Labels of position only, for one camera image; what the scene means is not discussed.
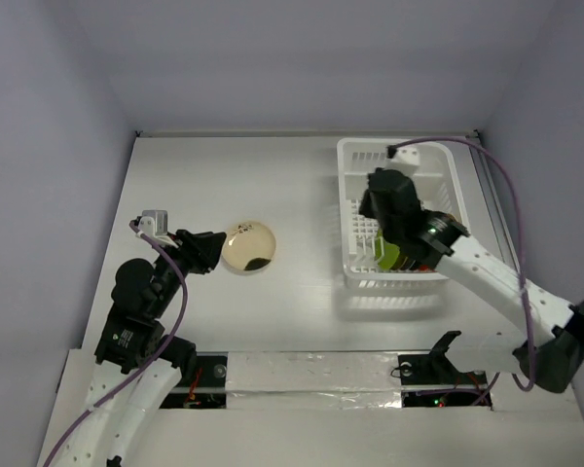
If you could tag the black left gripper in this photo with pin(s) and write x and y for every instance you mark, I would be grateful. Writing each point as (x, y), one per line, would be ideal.
(201, 248)

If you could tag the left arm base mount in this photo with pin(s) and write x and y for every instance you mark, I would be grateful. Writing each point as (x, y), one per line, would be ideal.
(205, 389)

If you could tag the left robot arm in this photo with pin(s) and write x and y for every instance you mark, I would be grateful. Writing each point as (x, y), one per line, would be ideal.
(137, 362)

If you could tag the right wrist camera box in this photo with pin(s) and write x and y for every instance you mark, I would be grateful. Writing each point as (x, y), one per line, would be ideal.
(405, 160)

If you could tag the yellow patterned plate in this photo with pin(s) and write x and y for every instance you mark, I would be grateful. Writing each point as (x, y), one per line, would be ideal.
(401, 261)

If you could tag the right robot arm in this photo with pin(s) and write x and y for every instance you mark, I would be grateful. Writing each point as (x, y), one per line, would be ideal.
(553, 349)

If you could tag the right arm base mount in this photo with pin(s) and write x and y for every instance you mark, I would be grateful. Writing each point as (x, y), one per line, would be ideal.
(430, 379)

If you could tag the silver foil strip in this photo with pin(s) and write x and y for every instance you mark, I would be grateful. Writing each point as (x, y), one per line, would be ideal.
(312, 381)

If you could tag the cream plate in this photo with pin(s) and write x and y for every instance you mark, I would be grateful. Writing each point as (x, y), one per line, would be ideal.
(249, 247)

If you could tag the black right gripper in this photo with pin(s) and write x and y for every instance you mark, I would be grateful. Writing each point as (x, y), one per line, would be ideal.
(386, 197)

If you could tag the white plastic dish rack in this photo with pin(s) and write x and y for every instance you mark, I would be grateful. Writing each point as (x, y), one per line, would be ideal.
(438, 189)

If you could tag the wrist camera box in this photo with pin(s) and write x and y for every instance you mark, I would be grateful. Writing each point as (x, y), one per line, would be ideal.
(405, 160)
(153, 224)

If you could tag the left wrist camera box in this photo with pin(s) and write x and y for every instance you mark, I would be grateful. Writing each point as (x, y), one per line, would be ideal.
(153, 224)

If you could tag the lime green plate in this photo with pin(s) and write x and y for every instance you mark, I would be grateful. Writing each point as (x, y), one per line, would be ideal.
(386, 254)

